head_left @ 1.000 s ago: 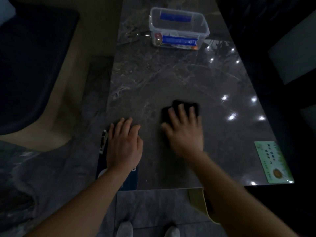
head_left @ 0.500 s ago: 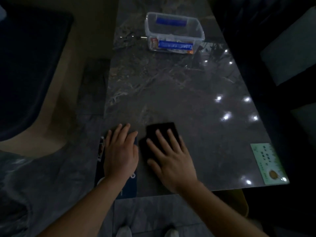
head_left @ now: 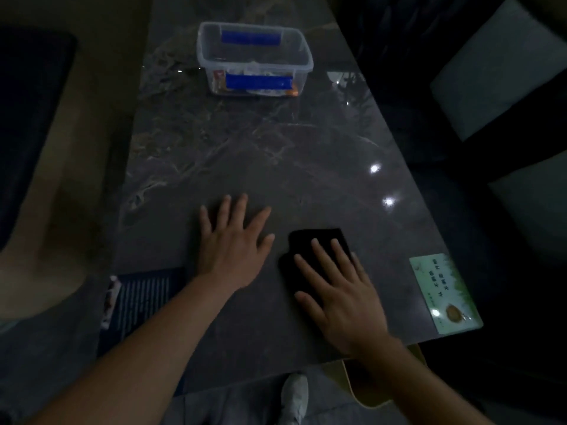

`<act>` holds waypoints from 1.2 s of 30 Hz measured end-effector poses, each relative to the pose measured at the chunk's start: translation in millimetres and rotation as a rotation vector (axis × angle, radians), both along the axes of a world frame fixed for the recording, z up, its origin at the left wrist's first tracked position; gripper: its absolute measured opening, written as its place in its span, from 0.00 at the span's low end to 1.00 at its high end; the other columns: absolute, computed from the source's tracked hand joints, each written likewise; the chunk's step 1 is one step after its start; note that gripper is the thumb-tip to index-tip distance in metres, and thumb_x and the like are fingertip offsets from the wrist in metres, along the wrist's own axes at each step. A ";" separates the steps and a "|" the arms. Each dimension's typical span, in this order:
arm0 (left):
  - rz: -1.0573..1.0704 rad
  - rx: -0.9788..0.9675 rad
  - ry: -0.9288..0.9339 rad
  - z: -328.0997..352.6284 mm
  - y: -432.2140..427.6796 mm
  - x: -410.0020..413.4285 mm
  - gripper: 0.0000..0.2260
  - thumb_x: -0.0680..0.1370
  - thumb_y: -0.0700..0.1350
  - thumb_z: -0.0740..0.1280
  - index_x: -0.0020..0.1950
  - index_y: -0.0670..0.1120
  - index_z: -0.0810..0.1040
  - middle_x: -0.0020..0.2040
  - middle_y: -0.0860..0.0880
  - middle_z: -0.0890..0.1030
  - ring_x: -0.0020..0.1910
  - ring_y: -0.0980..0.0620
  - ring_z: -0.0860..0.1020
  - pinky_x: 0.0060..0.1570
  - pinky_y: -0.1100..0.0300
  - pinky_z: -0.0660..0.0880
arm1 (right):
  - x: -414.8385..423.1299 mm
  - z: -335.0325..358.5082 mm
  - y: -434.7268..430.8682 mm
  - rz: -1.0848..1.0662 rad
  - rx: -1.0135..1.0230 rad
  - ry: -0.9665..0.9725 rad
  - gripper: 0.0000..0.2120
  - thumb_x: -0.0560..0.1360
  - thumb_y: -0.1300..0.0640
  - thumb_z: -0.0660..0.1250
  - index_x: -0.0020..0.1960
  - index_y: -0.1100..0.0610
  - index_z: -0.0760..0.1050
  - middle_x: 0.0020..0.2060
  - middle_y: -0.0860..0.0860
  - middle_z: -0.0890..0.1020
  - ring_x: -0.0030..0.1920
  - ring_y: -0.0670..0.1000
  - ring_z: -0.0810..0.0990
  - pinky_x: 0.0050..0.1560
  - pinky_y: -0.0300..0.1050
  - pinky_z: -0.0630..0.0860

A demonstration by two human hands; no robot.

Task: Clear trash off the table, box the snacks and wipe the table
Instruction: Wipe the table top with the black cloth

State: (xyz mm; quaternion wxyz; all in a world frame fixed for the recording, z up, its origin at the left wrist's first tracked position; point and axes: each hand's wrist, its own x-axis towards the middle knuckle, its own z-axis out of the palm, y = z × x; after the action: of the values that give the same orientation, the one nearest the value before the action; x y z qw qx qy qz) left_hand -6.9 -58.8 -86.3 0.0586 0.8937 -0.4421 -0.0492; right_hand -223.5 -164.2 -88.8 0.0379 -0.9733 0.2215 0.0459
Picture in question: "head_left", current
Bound grey seat cushion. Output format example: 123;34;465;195
487;163;567;266

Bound white shoe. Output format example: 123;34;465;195
280;373;310;425

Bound white packets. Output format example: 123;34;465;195
212;62;298;97

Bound clear plastic box, blue latches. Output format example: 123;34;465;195
196;21;315;98

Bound person's right hand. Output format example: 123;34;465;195
293;237;395;357

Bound small white red packet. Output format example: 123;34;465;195
100;274;122;331

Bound blue ribbed mat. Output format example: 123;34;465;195
98;266;188;357

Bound black sofa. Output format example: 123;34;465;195
330;0;567;412

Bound person's left hand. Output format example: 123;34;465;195
198;193;276;292

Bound green printed card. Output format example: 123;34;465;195
408;253;484;336

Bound person's right forearm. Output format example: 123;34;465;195
354;335;494;425

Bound large grey cushion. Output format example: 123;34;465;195
429;0;567;143

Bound black cloth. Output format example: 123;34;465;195
278;228;356;303

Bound person's left forearm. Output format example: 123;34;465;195
24;273;235;425

